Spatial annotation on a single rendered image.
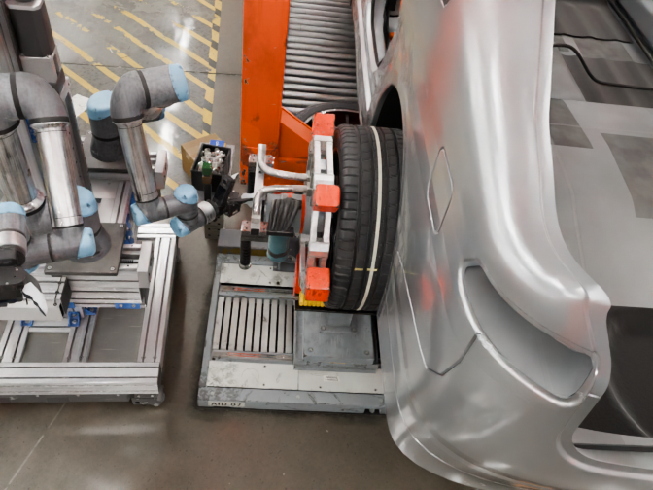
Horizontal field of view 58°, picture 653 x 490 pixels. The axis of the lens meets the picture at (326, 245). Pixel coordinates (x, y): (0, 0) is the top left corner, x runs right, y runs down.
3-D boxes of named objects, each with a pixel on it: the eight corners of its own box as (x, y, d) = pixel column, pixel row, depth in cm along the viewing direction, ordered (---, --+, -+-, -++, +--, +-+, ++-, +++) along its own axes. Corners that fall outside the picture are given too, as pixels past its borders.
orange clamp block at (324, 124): (333, 139, 209) (335, 114, 209) (311, 137, 208) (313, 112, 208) (331, 142, 216) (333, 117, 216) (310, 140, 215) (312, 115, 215)
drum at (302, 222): (322, 243, 214) (326, 216, 204) (262, 239, 212) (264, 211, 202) (322, 216, 224) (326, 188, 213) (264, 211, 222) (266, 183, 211)
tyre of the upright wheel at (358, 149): (378, 339, 228) (424, 256, 172) (317, 335, 226) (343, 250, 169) (372, 197, 261) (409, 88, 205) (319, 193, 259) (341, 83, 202)
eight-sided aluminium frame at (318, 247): (316, 321, 216) (336, 217, 176) (297, 320, 215) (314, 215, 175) (315, 215, 252) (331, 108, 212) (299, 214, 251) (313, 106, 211)
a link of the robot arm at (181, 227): (181, 227, 201) (182, 243, 207) (207, 212, 207) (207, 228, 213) (166, 214, 204) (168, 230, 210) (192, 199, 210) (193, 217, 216)
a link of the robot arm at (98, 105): (86, 122, 222) (80, 91, 212) (122, 115, 227) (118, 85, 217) (95, 142, 215) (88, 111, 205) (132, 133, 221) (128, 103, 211)
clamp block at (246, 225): (268, 243, 195) (269, 231, 191) (240, 241, 194) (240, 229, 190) (268, 231, 198) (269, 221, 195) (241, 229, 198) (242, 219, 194)
